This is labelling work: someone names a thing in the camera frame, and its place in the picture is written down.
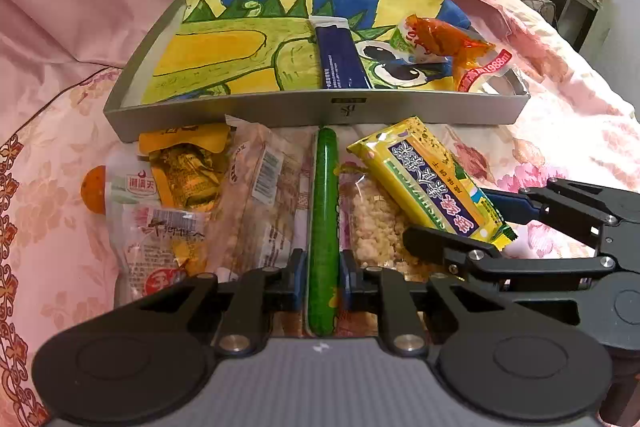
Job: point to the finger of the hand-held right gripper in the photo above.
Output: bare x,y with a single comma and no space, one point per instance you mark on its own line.
515,206
475,254

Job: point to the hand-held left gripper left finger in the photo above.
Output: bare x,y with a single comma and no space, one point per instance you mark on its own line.
298,279

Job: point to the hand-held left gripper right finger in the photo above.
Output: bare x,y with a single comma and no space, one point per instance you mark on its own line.
347,282

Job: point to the clear rice cracker packet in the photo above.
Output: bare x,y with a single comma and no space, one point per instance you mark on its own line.
375,227

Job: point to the green sausage stick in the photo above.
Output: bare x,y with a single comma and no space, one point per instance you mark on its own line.
325,207

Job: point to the clear barcode snack packet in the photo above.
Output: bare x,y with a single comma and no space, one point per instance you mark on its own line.
260,207

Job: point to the yellow snack packet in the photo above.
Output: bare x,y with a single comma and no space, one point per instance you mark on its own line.
430,177

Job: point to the grey tray box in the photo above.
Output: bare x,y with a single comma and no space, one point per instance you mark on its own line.
250,109

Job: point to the clear packet with red seal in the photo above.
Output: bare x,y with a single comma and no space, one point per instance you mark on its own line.
155,247

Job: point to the gold pouch with orange cap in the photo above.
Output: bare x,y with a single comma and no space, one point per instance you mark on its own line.
190,172

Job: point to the orange-red snack packet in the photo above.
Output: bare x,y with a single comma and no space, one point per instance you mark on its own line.
440,37

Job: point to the white snack packet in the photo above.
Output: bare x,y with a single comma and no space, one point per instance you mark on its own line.
135,187

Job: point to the small white-green snack packet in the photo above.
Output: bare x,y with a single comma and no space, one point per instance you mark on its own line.
407,38

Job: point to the navy blue snack packet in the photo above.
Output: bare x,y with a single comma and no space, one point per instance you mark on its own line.
340,57

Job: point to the colourful drawing paper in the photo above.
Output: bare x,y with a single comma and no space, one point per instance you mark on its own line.
225,52

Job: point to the floral blanket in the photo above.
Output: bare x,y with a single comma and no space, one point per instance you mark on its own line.
50,232

